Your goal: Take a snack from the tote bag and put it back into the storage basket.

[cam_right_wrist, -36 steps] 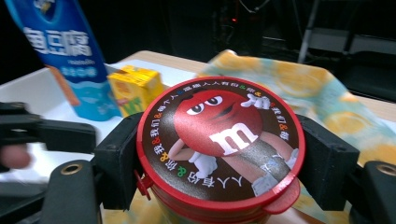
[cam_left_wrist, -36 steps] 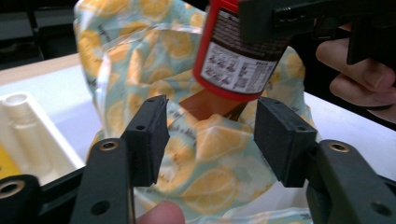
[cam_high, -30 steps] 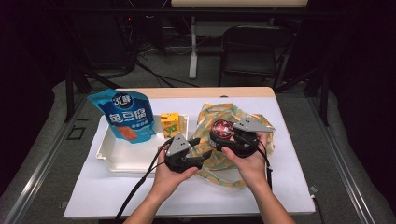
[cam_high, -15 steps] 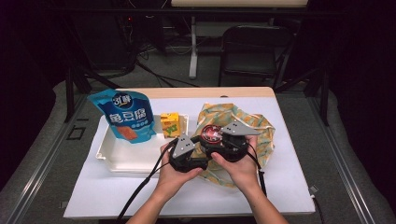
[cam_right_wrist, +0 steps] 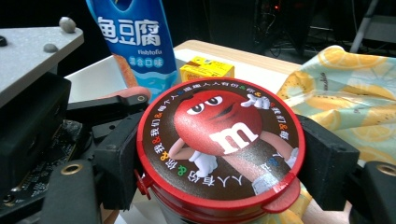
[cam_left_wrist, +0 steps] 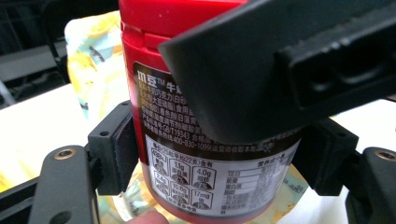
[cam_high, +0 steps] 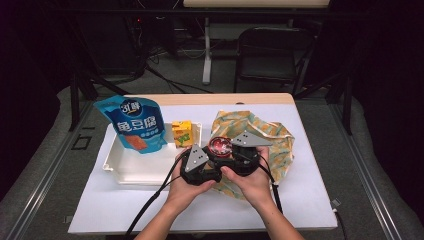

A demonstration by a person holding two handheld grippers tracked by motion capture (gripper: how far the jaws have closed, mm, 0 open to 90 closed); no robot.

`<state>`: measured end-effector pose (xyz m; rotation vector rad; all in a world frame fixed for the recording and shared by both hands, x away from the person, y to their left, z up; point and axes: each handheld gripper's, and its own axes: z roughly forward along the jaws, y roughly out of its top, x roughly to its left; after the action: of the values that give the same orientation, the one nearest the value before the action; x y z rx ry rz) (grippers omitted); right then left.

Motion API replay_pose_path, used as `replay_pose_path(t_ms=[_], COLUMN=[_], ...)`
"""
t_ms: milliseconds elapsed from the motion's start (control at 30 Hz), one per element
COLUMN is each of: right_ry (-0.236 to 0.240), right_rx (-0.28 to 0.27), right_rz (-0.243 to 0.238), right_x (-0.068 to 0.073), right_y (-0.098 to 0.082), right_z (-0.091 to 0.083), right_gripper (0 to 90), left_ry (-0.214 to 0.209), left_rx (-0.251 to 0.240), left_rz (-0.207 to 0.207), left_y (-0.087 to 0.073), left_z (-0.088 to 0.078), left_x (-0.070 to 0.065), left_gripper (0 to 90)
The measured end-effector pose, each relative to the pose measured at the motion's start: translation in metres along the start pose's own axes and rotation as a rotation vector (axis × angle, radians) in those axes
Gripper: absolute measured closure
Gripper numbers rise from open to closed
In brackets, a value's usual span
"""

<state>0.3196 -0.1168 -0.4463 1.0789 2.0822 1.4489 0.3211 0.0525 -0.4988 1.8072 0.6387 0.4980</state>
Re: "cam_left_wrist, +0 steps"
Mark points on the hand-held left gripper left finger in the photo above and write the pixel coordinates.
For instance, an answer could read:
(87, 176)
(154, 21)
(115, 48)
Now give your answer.
(115, 149)

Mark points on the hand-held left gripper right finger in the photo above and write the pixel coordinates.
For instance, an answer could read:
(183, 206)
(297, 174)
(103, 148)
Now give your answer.
(327, 155)

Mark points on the red candy jar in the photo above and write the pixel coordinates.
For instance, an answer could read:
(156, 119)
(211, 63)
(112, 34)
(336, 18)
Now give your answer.
(174, 155)

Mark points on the fruit-print cloth bag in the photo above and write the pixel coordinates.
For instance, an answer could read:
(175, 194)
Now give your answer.
(93, 62)

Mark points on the white table sheet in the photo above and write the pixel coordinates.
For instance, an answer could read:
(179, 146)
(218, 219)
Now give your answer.
(37, 124)

